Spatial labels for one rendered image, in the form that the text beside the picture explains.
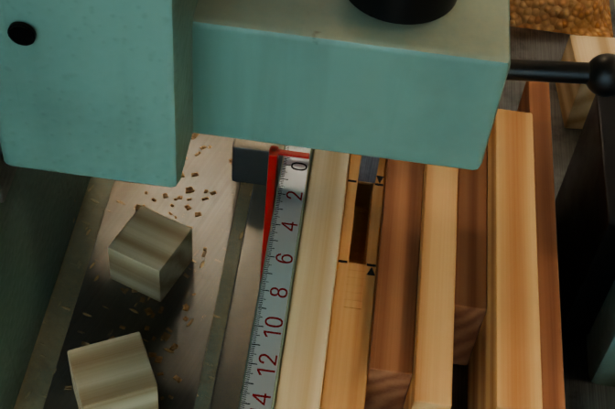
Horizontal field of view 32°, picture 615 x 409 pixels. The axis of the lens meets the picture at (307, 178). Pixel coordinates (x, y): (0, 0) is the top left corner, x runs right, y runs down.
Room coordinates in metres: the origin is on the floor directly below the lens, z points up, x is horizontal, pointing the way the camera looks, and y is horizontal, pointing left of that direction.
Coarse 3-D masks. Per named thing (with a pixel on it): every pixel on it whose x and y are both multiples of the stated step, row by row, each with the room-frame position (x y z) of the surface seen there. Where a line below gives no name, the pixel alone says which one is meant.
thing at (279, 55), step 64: (256, 0) 0.36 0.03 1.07; (320, 0) 0.37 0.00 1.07; (192, 64) 0.35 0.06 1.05; (256, 64) 0.35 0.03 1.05; (320, 64) 0.35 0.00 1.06; (384, 64) 0.34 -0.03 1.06; (448, 64) 0.34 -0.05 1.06; (256, 128) 0.35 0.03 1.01; (320, 128) 0.35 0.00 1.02; (384, 128) 0.34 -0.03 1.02; (448, 128) 0.34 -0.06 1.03
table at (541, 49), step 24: (528, 48) 0.55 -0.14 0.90; (552, 48) 0.56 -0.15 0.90; (504, 96) 0.50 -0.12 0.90; (552, 96) 0.51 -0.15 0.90; (552, 120) 0.49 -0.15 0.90; (552, 144) 0.47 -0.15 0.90; (576, 144) 0.47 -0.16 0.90; (576, 336) 0.33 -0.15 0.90; (576, 360) 0.31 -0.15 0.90; (456, 384) 0.29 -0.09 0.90; (576, 384) 0.30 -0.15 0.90; (456, 408) 0.28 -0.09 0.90; (576, 408) 0.28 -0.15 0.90; (600, 408) 0.29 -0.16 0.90
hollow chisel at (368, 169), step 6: (366, 156) 0.37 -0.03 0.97; (372, 156) 0.37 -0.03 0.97; (366, 162) 0.37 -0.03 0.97; (372, 162) 0.37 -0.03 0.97; (378, 162) 0.37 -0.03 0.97; (360, 168) 0.38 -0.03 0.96; (366, 168) 0.37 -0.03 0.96; (372, 168) 0.37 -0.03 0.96; (360, 174) 0.37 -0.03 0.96; (366, 174) 0.37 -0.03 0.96; (372, 174) 0.37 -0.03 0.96; (360, 180) 0.37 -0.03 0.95; (366, 180) 0.37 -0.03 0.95; (372, 180) 0.37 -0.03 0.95
